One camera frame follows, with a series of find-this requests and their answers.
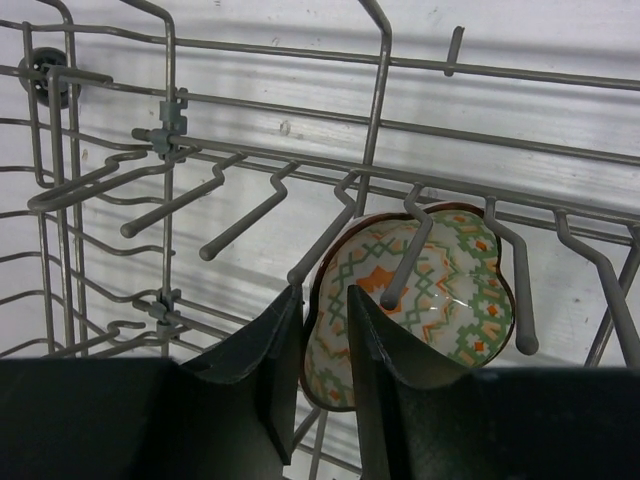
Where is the small white bowl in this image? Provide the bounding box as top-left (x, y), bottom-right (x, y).
top-left (300, 202), bottom-right (515, 412)

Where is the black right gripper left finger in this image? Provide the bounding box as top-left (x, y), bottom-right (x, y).
top-left (1, 286), bottom-right (303, 479)

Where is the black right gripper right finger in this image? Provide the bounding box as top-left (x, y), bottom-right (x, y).
top-left (348, 286), bottom-right (639, 479)

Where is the grey wire dish rack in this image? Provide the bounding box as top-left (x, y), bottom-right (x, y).
top-left (1, 1), bottom-right (639, 479)

